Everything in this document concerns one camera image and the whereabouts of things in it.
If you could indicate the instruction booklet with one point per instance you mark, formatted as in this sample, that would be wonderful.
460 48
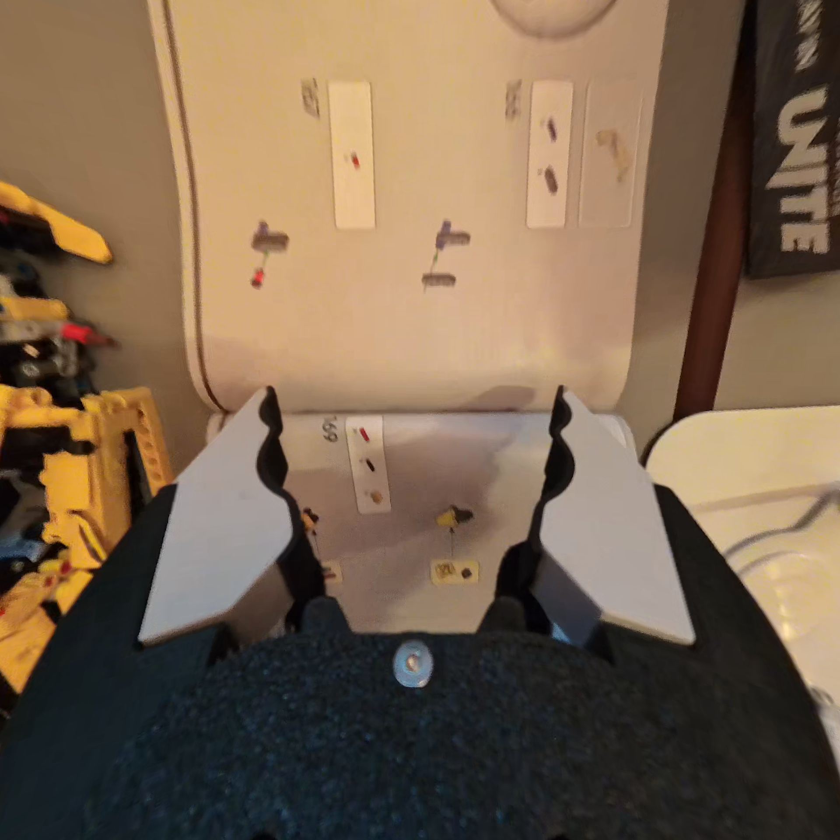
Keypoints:
426 295

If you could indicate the yellow brick model car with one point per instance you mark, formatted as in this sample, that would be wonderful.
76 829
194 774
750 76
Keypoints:
72 472

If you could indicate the brick set box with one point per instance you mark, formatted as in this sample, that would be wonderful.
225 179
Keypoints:
800 164

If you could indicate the wooden document stand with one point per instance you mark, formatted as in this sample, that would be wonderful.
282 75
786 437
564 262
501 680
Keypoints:
741 459

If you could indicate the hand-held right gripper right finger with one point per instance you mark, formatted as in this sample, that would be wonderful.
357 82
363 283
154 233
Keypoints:
610 525

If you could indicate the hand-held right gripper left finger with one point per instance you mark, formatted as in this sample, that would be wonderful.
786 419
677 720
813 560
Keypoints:
216 525

